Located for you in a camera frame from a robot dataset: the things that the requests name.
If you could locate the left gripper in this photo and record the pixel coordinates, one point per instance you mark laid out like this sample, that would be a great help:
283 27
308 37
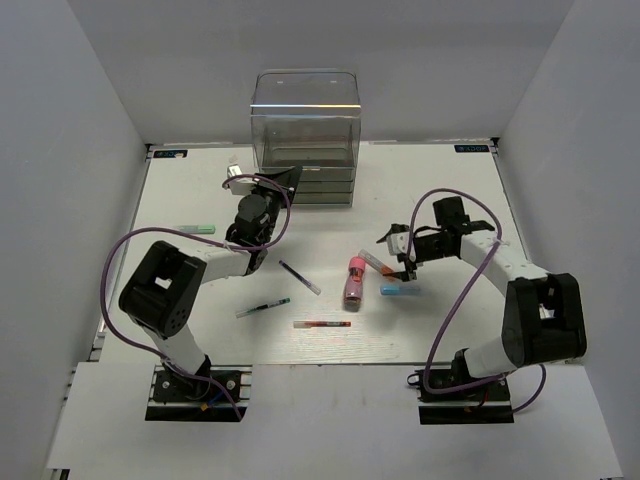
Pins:
288 180

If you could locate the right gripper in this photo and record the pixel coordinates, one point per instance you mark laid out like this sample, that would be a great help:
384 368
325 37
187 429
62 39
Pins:
407 275

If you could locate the pink glue bottle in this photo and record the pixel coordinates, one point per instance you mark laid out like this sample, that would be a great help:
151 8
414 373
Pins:
353 289

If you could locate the clear drawer organizer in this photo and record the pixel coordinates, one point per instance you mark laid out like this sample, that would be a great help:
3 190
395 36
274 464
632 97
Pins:
327 149

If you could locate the clear organizer lid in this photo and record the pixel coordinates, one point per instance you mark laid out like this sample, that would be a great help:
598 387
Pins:
315 93

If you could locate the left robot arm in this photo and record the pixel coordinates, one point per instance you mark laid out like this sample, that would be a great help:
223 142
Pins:
161 293

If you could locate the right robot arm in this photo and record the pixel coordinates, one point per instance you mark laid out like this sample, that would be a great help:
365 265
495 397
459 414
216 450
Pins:
543 317

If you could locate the blue eraser case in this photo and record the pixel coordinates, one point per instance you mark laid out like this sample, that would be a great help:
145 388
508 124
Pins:
399 290

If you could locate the orange capped marker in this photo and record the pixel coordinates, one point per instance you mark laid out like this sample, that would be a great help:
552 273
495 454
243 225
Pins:
376 264

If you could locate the purple pen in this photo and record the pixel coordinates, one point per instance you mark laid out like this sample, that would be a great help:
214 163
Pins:
307 283

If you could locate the green highlighter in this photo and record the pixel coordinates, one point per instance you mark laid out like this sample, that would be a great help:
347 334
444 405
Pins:
197 229

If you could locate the green pen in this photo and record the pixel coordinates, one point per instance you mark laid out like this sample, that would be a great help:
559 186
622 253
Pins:
262 307

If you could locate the red pen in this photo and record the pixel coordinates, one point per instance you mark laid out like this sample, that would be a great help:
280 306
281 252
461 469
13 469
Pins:
321 324

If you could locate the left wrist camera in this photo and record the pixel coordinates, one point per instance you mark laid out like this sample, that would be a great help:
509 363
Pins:
236 183

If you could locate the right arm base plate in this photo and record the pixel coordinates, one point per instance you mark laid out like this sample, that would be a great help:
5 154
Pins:
488 404

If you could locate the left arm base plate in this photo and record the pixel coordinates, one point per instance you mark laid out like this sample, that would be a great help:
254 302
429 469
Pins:
174 400

